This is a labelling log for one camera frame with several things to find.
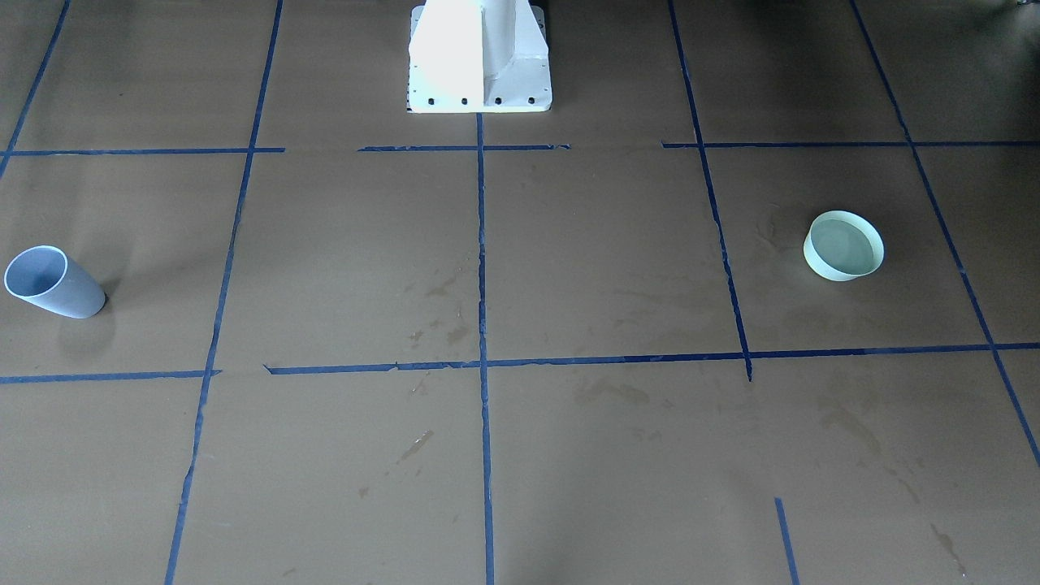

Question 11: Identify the mint green bowl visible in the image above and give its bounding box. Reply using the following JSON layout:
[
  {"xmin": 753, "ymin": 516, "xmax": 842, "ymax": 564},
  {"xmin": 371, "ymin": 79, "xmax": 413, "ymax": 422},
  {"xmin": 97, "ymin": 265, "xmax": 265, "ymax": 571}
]
[{"xmin": 803, "ymin": 210, "xmax": 885, "ymax": 282}]

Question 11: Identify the light blue plastic cup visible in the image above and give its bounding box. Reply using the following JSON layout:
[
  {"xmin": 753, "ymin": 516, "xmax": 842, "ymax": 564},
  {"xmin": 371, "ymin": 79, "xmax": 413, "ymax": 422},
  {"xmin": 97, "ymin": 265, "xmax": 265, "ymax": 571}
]
[{"xmin": 3, "ymin": 245, "xmax": 106, "ymax": 319}]

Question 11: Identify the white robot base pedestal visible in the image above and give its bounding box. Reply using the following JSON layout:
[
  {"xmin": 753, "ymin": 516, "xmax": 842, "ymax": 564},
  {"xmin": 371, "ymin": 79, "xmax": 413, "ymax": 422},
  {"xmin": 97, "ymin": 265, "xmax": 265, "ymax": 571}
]
[{"xmin": 406, "ymin": 1, "xmax": 553, "ymax": 115}]

